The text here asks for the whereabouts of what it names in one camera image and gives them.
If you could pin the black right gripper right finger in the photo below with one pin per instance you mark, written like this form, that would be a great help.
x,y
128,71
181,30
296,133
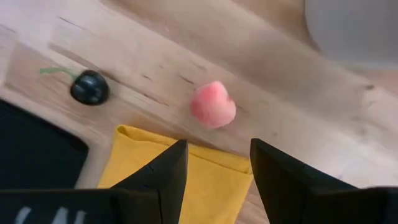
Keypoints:
x,y
311,202

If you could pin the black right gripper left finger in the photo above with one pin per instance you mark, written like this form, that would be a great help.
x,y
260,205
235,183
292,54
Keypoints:
x,y
140,202

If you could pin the pink toy peach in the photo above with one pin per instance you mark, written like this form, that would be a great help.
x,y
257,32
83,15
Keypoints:
x,y
213,105

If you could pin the black toy cherry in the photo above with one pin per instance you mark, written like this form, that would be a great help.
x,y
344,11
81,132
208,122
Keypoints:
x,y
90,88

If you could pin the yellow folded cloth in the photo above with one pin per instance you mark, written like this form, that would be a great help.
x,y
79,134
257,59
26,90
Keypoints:
x,y
211,186

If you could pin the black folded cloth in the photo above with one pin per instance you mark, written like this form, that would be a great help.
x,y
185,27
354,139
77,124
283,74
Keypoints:
x,y
31,149

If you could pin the snake plant in white pot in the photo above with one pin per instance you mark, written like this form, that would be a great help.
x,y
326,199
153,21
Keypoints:
x,y
357,31

